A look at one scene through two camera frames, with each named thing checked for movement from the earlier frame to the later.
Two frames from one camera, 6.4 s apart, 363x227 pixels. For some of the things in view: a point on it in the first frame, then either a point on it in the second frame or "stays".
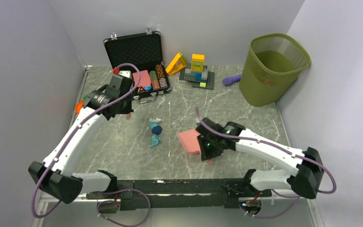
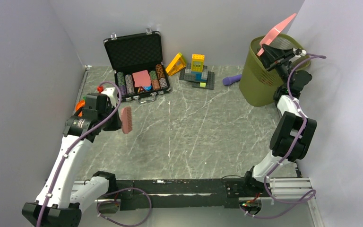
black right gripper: (207, 154) to (272, 58)
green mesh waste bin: (274, 62) stays
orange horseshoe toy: (79, 106) stays
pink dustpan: (190, 142) to (272, 34)
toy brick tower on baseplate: (198, 73) stays
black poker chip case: (144, 50) stays
